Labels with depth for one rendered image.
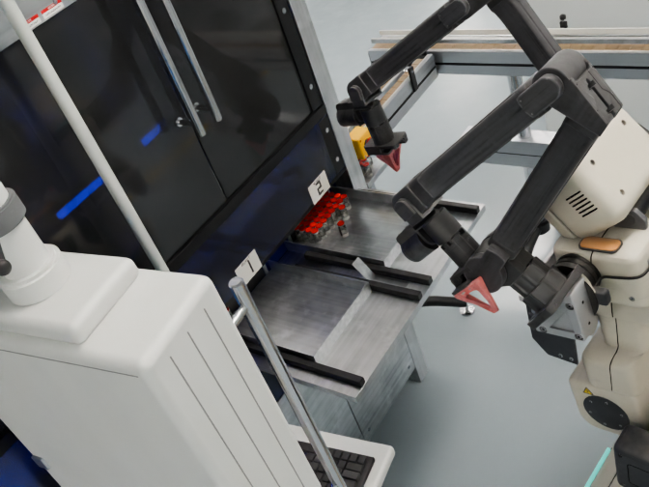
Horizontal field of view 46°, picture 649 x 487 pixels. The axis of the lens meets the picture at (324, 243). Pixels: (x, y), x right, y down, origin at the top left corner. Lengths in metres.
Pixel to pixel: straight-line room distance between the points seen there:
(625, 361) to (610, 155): 0.46
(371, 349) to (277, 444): 0.58
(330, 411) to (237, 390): 1.26
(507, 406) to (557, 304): 1.44
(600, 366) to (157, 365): 0.98
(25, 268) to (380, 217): 1.26
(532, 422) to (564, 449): 0.15
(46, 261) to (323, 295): 1.00
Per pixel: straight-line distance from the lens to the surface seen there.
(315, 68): 2.12
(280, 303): 2.06
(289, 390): 1.35
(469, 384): 2.87
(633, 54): 2.61
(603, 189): 1.40
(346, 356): 1.86
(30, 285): 1.17
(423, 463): 2.71
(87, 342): 1.12
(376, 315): 1.92
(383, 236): 2.14
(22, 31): 1.46
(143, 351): 1.05
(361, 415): 2.61
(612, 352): 1.71
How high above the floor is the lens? 2.19
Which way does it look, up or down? 37 degrees down
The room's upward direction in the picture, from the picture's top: 22 degrees counter-clockwise
